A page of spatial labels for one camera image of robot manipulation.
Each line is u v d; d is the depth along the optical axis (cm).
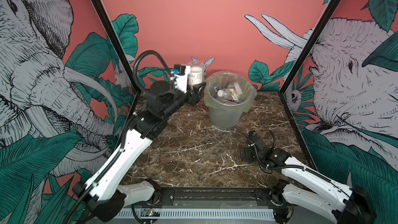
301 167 50
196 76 53
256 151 61
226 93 87
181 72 48
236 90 88
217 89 90
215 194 75
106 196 36
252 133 73
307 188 50
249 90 85
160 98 41
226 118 98
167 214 70
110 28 85
